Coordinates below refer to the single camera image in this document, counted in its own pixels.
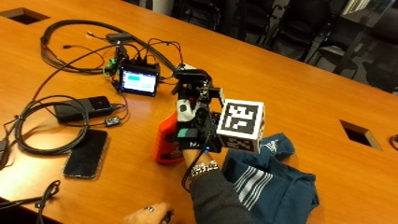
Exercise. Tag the small device with lit screen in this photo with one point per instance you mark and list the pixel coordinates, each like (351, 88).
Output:
(138, 80)

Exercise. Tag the black power brick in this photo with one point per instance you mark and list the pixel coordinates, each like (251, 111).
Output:
(79, 109)

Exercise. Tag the black adapter block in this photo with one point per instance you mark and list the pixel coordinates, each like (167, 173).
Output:
(118, 37)

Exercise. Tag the white cube with black markers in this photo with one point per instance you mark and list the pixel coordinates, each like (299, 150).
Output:
(239, 116)

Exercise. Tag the green connector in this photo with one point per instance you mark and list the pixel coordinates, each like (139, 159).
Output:
(109, 67)

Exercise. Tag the orange plastic container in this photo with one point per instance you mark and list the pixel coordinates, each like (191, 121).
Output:
(166, 140)

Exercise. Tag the black smartphone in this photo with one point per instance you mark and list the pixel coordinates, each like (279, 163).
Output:
(85, 154)

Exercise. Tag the blue striped cloth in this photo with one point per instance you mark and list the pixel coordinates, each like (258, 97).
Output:
(280, 189)

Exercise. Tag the black office chair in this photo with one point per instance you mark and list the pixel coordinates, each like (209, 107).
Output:
(197, 12)
(383, 59)
(304, 28)

